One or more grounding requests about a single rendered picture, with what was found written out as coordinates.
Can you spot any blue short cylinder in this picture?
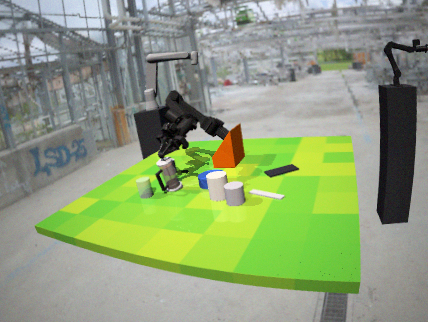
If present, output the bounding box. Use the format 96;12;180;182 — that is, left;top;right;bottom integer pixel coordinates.
198;169;223;190

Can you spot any cream cylinder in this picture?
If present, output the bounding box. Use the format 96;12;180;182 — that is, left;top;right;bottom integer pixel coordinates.
206;171;228;202

